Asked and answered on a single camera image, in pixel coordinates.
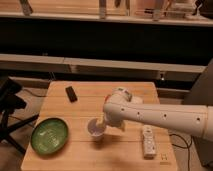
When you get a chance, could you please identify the black tripod stand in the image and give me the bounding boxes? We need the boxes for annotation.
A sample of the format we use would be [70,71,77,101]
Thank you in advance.
[0,76,39,154]

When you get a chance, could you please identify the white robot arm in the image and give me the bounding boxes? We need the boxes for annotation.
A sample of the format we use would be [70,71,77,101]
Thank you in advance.
[97,87,213,142]

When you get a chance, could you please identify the wooden table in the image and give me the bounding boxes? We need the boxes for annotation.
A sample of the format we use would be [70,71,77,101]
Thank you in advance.
[21,81,178,171]

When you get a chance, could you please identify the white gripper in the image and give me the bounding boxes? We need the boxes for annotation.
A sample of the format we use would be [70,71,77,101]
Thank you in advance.
[96,115,125,132]

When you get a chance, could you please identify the green plate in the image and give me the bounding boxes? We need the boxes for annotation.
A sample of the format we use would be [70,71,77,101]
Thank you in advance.
[30,118,69,155]

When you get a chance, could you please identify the white game controller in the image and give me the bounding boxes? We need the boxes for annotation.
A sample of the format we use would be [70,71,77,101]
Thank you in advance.
[142,125,157,159]

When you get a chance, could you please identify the white ceramic cup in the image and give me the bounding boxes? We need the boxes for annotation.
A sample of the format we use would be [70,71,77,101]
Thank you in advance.
[87,118,105,141]

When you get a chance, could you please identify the black floor cable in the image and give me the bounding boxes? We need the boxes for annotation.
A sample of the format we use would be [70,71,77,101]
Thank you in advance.
[168,133,194,171]

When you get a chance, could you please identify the black rectangular remote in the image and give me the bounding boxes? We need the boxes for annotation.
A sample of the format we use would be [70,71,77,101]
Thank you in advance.
[65,86,78,102]

